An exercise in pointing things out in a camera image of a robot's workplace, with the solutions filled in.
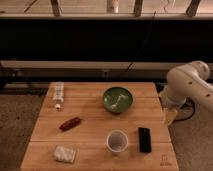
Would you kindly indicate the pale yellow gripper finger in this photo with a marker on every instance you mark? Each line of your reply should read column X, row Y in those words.
column 170, row 115

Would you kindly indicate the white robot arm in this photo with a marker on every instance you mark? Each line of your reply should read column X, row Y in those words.
column 186, row 81

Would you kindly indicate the green ceramic bowl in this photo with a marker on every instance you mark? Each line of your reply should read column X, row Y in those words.
column 117, row 99

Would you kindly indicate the black rectangular block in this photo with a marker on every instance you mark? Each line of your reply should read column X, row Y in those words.
column 144, row 140

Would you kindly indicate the white folded cloth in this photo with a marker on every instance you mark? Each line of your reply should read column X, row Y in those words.
column 64, row 154

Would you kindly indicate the clear plastic bottle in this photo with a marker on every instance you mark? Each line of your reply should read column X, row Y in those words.
column 58, row 96

